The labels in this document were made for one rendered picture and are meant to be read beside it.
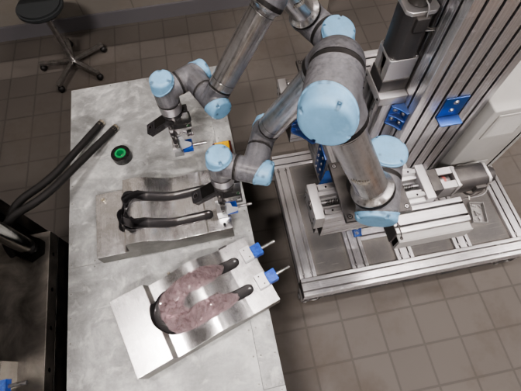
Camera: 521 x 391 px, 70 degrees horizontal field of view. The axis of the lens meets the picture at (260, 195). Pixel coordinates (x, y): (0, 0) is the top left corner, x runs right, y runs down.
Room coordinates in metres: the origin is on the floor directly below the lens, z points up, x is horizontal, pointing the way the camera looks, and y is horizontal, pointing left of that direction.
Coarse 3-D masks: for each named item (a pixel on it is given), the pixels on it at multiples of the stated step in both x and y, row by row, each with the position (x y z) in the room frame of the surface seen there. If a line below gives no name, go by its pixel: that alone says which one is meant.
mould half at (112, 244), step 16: (192, 176) 0.72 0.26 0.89; (208, 176) 0.71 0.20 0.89; (112, 192) 0.68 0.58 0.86; (96, 208) 0.61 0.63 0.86; (112, 208) 0.61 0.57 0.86; (128, 208) 0.57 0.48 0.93; (144, 208) 0.57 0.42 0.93; (160, 208) 0.58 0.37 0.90; (176, 208) 0.59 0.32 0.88; (192, 208) 0.58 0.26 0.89; (208, 208) 0.58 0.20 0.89; (96, 224) 0.54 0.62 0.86; (112, 224) 0.54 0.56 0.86; (192, 224) 0.52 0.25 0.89; (208, 224) 0.51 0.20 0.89; (112, 240) 0.48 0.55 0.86; (128, 240) 0.45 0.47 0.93; (144, 240) 0.45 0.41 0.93; (160, 240) 0.45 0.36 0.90; (176, 240) 0.46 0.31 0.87; (192, 240) 0.47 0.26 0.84; (208, 240) 0.48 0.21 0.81; (112, 256) 0.42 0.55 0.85; (128, 256) 0.43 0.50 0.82
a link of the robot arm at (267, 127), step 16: (320, 48) 0.57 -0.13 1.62; (352, 48) 0.56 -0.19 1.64; (304, 64) 0.61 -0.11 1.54; (304, 80) 0.60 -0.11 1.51; (288, 96) 0.61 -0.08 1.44; (272, 112) 0.63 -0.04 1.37; (288, 112) 0.60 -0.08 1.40; (256, 128) 0.65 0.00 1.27; (272, 128) 0.61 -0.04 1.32; (272, 144) 0.61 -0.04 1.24
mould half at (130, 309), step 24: (240, 240) 0.45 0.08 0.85; (192, 264) 0.36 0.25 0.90; (216, 264) 0.37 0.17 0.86; (240, 264) 0.37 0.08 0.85; (144, 288) 0.29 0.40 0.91; (216, 288) 0.28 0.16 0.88; (120, 312) 0.21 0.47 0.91; (144, 312) 0.21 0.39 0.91; (240, 312) 0.20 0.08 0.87; (144, 336) 0.13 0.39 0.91; (168, 336) 0.13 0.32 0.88; (192, 336) 0.13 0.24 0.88; (216, 336) 0.13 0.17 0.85; (144, 360) 0.06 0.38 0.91; (168, 360) 0.06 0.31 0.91
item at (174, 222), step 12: (132, 192) 0.63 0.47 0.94; (144, 192) 0.64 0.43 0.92; (156, 192) 0.64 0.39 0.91; (168, 192) 0.65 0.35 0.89; (180, 192) 0.65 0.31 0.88; (120, 216) 0.56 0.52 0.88; (180, 216) 0.55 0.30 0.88; (192, 216) 0.55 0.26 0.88; (204, 216) 0.55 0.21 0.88; (120, 228) 0.51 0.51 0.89; (132, 228) 0.49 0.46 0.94
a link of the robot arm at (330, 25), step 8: (328, 16) 1.12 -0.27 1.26; (336, 16) 1.10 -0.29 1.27; (344, 16) 1.10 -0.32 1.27; (320, 24) 1.09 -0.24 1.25; (328, 24) 1.06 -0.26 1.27; (336, 24) 1.06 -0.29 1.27; (344, 24) 1.06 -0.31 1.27; (352, 24) 1.07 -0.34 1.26; (312, 32) 1.08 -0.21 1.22; (320, 32) 1.06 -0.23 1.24; (328, 32) 1.03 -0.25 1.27; (336, 32) 1.03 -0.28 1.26; (344, 32) 1.03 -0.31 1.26; (352, 32) 1.03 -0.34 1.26; (312, 40) 1.07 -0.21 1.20
